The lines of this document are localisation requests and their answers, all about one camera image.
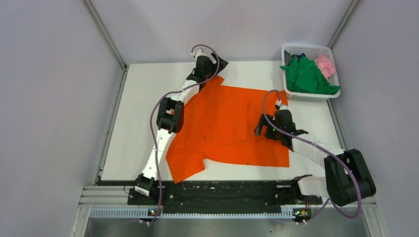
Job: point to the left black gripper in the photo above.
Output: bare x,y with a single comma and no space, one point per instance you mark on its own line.
222,64

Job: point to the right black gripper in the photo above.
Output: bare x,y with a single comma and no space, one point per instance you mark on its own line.
264,121

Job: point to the orange t shirt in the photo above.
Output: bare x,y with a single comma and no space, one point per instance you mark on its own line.
219,125

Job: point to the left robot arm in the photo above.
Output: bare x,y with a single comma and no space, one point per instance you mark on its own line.
170,118

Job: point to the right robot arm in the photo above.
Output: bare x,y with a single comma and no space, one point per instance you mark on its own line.
347,177

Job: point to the green t shirt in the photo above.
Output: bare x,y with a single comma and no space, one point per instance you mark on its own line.
304,76

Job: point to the dark blue t shirt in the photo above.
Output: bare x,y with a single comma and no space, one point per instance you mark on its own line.
299,56

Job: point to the pink t shirt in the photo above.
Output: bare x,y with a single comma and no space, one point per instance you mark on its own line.
325,65

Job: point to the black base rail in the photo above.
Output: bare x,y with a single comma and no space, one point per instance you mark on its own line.
224,197

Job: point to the white cable duct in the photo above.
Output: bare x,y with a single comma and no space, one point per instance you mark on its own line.
137,212

